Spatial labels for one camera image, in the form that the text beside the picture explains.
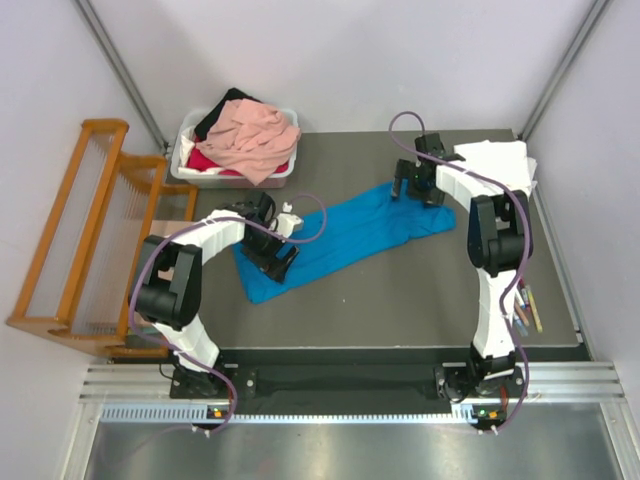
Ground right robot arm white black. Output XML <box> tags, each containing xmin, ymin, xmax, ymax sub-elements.
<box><xmin>391</xmin><ymin>133</ymin><xmax>533</xmax><ymax>402</ymax></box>

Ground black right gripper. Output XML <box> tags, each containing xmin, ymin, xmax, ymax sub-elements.
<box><xmin>392</xmin><ymin>160</ymin><xmax>445</xmax><ymax>209</ymax></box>

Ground white slotted cable duct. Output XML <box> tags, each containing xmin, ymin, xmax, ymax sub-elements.
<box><xmin>101</xmin><ymin>404</ymin><xmax>477</xmax><ymax>425</ymax></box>

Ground red t shirt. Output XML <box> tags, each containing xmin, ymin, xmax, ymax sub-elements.
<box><xmin>186</xmin><ymin>149</ymin><xmax>240</xmax><ymax>176</ymax></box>

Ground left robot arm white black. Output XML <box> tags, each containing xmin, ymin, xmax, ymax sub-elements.
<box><xmin>128</xmin><ymin>192</ymin><xmax>304</xmax><ymax>398</ymax></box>

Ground black t shirt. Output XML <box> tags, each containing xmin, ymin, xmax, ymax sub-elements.
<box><xmin>194</xmin><ymin>87</ymin><xmax>256</xmax><ymax>141</ymax></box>

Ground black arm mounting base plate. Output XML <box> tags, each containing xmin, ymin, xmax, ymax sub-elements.
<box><xmin>168</xmin><ymin>349</ymin><xmax>531</xmax><ymax>402</ymax></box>

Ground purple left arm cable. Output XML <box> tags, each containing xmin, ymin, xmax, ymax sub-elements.
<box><xmin>128</xmin><ymin>193</ymin><xmax>329</xmax><ymax>431</ymax></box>

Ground markers on table edge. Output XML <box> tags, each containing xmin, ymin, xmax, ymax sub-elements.
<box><xmin>514</xmin><ymin>280</ymin><xmax>543</xmax><ymax>335</ymax></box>

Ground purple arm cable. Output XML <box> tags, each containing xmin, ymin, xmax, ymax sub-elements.
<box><xmin>388</xmin><ymin>111</ymin><xmax>532</xmax><ymax>434</ymax></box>
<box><xmin>128</xmin><ymin>193</ymin><xmax>329</xmax><ymax>431</ymax></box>

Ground blue t shirt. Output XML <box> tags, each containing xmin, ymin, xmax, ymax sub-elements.
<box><xmin>232</xmin><ymin>182</ymin><xmax>456</xmax><ymax>304</ymax></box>

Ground wooden drying rack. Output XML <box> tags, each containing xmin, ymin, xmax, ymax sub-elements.
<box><xmin>7</xmin><ymin>119</ymin><xmax>198</xmax><ymax>359</ymax></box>

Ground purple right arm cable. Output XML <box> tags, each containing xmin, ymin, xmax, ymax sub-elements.
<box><xmin>388</xmin><ymin>111</ymin><xmax>532</xmax><ymax>434</ymax></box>

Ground pink t shirt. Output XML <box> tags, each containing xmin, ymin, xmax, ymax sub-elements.
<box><xmin>194</xmin><ymin>99</ymin><xmax>301</xmax><ymax>186</ymax></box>

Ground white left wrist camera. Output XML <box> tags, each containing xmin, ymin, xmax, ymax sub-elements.
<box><xmin>272</xmin><ymin>202</ymin><xmax>304</xmax><ymax>238</ymax></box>

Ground folded white t shirts stack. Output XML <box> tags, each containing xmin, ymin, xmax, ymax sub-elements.
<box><xmin>453</xmin><ymin>140</ymin><xmax>537</xmax><ymax>197</ymax></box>

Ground pink cardboard sheet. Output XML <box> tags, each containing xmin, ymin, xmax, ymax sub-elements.
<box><xmin>149</xmin><ymin>220</ymin><xmax>193</xmax><ymax>237</ymax></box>

